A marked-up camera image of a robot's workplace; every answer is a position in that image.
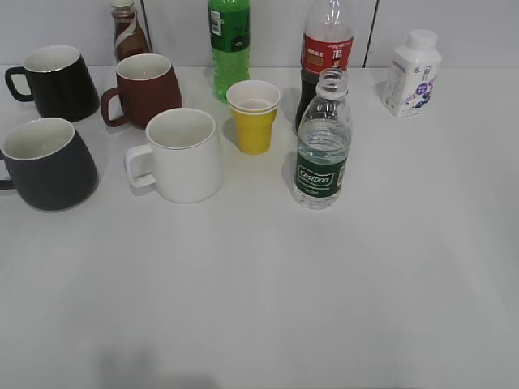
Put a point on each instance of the yellow paper cup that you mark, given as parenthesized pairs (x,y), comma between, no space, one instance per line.
(253,104)

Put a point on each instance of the brown drink bottle white cap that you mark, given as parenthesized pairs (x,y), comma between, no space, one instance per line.
(129,37)

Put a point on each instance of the white milk carton bottle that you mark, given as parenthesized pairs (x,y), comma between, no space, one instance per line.
(412,74)

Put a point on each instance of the cola bottle red label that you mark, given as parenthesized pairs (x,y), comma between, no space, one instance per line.
(328,39)

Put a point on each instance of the black mug white interior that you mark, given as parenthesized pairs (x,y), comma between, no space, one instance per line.
(57,80)

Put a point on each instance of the white ceramic mug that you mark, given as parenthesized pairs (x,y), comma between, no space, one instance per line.
(181,158)

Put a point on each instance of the dark grey ceramic mug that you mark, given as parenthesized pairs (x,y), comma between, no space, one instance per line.
(49,164)

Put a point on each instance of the clear water bottle green label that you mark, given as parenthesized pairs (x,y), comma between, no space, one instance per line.
(324,138)

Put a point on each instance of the green soda bottle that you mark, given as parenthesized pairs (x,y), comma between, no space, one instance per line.
(230,35)

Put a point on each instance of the dark red ceramic mug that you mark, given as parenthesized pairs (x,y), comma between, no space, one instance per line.
(146,86)

